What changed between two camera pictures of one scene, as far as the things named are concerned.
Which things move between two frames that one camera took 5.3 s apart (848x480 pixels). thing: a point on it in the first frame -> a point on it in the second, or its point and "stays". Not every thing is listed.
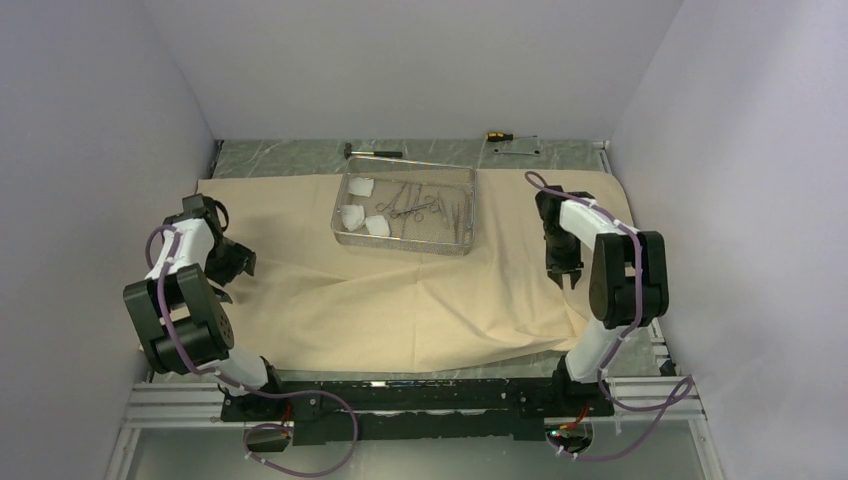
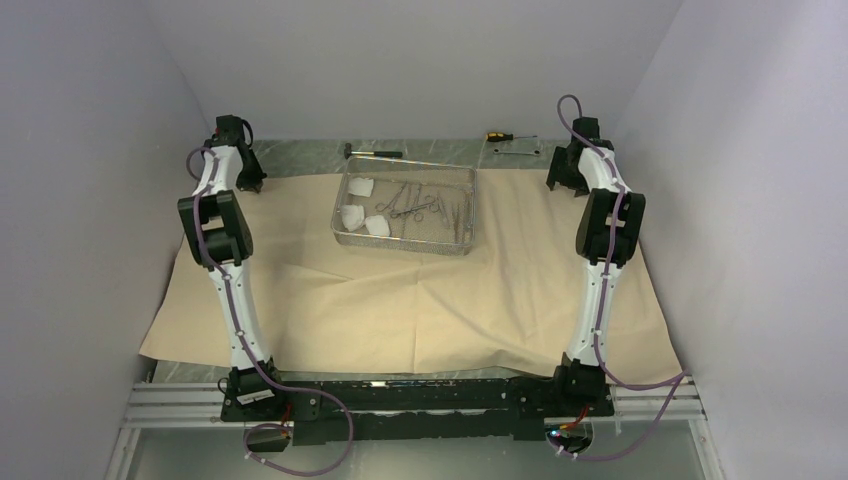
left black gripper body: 225,260 -> 252,176
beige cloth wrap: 519,298 stays
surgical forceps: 380,207 stays
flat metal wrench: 497,151 stays
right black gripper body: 563,250 -> 564,173
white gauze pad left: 353,216 stays
